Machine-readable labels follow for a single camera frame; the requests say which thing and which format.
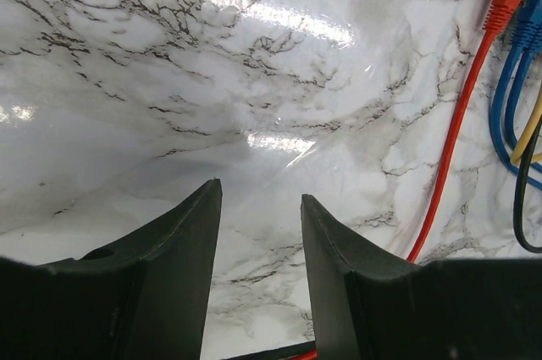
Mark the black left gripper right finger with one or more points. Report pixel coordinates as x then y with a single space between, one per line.
370 304

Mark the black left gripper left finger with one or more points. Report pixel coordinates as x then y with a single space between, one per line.
143 296

